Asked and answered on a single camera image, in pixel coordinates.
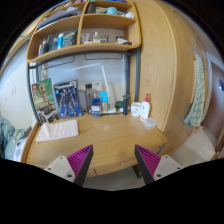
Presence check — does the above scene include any green patterned hanging towel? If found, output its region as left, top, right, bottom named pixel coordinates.
left=183, top=53, right=206, bottom=128

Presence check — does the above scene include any light blue carton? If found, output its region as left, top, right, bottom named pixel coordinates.
left=100, top=92, right=108, bottom=112

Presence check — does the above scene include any wooden desk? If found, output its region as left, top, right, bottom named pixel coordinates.
left=21, top=114, right=167, bottom=177

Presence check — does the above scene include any wooden wall shelf unit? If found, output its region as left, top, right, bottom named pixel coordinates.
left=26, top=0, right=141, bottom=63

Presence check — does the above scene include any green Lego Groot box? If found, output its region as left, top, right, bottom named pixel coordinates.
left=32, top=78, right=60, bottom=124

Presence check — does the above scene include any white lotion pump bottle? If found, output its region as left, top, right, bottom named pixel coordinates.
left=139, top=95, right=150, bottom=121

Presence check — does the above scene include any wooden wardrobe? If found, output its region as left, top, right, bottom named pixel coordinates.
left=134, top=0, right=205, bottom=154

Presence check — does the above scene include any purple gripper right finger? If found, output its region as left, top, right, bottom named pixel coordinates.
left=135, top=145, right=161, bottom=184

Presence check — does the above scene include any black cylindrical bottle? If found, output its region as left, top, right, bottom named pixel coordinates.
left=123, top=95, right=128, bottom=115

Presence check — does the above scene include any white desk lamp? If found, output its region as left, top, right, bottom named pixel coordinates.
left=63, top=62, right=111, bottom=93

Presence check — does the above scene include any teal bedding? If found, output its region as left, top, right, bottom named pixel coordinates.
left=0, top=118, right=32, bottom=162

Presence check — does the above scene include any teal cup on shelf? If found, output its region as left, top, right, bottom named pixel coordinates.
left=106, top=7, right=117, bottom=15

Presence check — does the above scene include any blue bottle on shelf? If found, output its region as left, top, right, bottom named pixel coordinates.
left=57, top=33, right=64, bottom=49

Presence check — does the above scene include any blue robot model kit box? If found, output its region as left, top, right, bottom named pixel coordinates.
left=53, top=79, right=82, bottom=118

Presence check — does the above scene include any small blue box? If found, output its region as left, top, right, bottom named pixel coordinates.
left=91, top=98, right=101, bottom=117

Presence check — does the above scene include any clear plastic container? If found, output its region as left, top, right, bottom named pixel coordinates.
left=144, top=118, right=157, bottom=130

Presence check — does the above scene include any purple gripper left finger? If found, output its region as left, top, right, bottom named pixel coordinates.
left=67, top=145, right=93, bottom=186

